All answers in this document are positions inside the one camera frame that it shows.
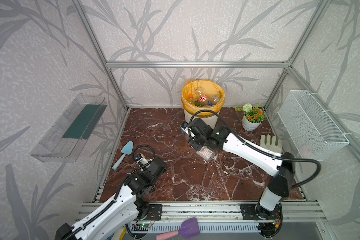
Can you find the white pot with flowers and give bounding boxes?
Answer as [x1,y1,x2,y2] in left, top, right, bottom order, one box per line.
[234,104,266,132]

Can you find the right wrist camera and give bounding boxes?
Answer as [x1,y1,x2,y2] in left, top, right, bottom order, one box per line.
[181,122,189,136]

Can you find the light blue small trowel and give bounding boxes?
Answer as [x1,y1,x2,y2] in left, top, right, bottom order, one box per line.
[112,141,134,171]

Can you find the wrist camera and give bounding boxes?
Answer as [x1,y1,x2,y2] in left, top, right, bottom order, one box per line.
[181,122,189,136]
[134,154,149,167]

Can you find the crushed bottle blue label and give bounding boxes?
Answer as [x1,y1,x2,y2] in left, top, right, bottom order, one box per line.
[208,95,220,106]

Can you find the clear bottle pink label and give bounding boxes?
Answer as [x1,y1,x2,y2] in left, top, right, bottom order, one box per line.
[196,146,215,161]

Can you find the purple pink silicone spatula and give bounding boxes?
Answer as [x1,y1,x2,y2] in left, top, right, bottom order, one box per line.
[156,218,201,240]

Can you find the white wire mesh basket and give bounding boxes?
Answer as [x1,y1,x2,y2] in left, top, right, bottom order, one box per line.
[278,90,350,161]

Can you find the pale green rubber glove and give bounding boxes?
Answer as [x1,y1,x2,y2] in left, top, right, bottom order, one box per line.
[260,135,283,154]

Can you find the clear bottle orange label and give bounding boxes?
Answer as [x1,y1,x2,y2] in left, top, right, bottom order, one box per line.
[188,94,198,105]

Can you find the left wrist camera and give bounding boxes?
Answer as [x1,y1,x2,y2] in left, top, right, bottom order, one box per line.
[134,154,149,167]

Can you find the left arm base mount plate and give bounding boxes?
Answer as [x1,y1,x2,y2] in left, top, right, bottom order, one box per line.
[137,204,163,221]

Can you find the green circuit board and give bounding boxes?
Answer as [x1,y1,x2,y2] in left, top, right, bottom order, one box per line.
[131,222,154,232]

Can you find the clear plastic wall shelf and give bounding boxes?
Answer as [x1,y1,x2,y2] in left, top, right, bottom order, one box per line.
[30,94,108,163]

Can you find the aluminium front rail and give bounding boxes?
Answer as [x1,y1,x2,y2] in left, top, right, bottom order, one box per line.
[74,200,328,224]

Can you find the orange plastic bin liner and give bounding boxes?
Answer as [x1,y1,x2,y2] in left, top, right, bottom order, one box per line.
[181,80,226,114]

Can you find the green bottle yellow cap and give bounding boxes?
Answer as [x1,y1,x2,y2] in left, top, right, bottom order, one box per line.
[195,101,204,108]

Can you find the clear bottle red label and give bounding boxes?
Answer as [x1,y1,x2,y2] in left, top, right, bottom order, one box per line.
[195,87,208,106]

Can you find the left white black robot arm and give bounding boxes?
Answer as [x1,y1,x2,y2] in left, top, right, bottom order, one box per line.
[55,159,167,240]

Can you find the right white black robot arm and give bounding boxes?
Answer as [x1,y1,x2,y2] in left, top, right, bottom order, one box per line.
[181,118,322,220]

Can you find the white ribbed trash bin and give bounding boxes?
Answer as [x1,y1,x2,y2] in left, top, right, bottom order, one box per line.
[184,109,218,129]

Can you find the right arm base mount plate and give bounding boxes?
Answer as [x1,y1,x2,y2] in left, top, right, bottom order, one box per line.
[240,203,283,221]

